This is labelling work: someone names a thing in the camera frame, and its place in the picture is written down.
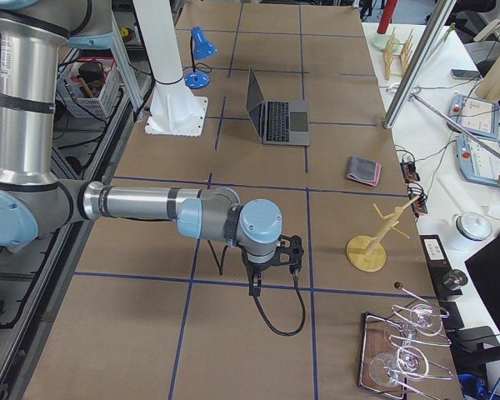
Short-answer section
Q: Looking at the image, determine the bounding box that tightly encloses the aluminium frame post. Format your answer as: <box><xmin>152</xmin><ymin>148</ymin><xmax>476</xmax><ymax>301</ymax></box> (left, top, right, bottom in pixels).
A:
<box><xmin>383</xmin><ymin>0</ymin><xmax>456</xmax><ymax>129</ymax></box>

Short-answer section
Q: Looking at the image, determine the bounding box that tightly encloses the white plastic basket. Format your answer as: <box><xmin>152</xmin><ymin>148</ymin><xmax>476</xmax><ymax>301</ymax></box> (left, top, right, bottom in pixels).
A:
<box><xmin>57</xmin><ymin>57</ymin><xmax>120</xmax><ymax>118</ymax></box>

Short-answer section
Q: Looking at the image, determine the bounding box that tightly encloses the wire glass rack tray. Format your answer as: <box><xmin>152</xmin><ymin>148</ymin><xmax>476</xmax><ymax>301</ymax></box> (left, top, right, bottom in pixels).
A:
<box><xmin>357</xmin><ymin>282</ymin><xmax>453</xmax><ymax>399</ymax></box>

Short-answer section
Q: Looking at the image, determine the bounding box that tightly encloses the white kettle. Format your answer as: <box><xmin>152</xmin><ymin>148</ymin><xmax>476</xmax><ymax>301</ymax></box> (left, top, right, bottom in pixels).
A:
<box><xmin>449</xmin><ymin>212</ymin><xmax>493</xmax><ymax>250</ymax></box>

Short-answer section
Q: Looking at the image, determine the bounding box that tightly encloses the wooden mug tree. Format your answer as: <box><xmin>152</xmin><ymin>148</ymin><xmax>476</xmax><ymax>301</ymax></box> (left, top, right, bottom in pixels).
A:
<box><xmin>346</xmin><ymin>195</ymin><xmax>419</xmax><ymax>273</ymax></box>

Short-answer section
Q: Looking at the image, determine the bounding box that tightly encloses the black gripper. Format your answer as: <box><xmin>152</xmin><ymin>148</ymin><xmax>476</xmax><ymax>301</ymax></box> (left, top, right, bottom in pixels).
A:
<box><xmin>241</xmin><ymin>249</ymin><xmax>274</xmax><ymax>297</ymax></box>

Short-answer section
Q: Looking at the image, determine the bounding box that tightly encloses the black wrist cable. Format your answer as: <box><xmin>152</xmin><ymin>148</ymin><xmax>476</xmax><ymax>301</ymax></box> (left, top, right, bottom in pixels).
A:
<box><xmin>252</xmin><ymin>266</ymin><xmax>308</xmax><ymax>337</ymax></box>

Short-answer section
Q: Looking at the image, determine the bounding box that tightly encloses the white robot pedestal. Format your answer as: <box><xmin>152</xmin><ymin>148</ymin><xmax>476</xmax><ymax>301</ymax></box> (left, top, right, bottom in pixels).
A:
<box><xmin>133</xmin><ymin>0</ymin><xmax>208</xmax><ymax>137</ymax></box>

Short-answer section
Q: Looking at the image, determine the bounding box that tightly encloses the upper teach pendant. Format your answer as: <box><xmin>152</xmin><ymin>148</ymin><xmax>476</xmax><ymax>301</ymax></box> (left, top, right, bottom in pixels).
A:
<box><xmin>448</xmin><ymin>94</ymin><xmax>500</xmax><ymax>139</ymax></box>

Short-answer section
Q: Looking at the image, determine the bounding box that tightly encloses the green handled metal grabber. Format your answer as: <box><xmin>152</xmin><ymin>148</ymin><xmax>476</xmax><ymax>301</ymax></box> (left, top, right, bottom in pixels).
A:
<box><xmin>409</xmin><ymin>92</ymin><xmax>500</xmax><ymax>160</ymax></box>

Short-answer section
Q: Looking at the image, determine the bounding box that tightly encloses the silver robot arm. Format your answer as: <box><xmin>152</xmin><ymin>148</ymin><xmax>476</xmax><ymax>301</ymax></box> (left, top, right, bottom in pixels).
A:
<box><xmin>0</xmin><ymin>1</ymin><xmax>282</xmax><ymax>289</ymax></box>

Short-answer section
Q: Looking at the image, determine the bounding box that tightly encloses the grey laptop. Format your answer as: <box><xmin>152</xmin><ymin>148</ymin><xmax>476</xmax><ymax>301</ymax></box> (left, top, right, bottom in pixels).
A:
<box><xmin>246</xmin><ymin>67</ymin><xmax>310</xmax><ymax>147</ymax></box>

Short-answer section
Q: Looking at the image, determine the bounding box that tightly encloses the grey pink folded cloth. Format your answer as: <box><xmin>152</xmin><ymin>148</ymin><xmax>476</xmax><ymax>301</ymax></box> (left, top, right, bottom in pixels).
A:
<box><xmin>346</xmin><ymin>156</ymin><xmax>382</xmax><ymax>187</ymax></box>

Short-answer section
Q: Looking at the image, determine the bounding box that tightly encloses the wooden dish rack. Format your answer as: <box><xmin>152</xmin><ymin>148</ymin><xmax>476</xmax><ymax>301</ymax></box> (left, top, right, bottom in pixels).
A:
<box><xmin>382</xmin><ymin>29</ymin><xmax>413</xmax><ymax>81</ymax></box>

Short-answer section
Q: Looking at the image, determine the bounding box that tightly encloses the lower teach pendant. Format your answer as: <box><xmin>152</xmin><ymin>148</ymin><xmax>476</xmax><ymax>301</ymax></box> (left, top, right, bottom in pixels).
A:
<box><xmin>456</xmin><ymin>134</ymin><xmax>500</xmax><ymax>188</ymax></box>

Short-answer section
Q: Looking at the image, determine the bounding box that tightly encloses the teach pendant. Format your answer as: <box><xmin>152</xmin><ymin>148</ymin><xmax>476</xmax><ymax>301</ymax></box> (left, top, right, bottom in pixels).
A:
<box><xmin>448</xmin><ymin>94</ymin><xmax>500</xmax><ymax>139</ymax></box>
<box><xmin>456</xmin><ymin>134</ymin><xmax>500</xmax><ymax>188</ymax></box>

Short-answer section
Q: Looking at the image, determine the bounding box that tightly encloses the blue desk lamp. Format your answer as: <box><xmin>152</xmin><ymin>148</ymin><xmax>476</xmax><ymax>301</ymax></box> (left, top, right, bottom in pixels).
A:
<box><xmin>184</xmin><ymin>26</ymin><xmax>218</xmax><ymax>89</ymax></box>

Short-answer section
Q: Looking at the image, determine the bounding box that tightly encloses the black smartphone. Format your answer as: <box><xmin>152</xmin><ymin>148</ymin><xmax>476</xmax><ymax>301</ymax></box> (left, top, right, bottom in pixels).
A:
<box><xmin>450</xmin><ymin>68</ymin><xmax>481</xmax><ymax>80</ymax></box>

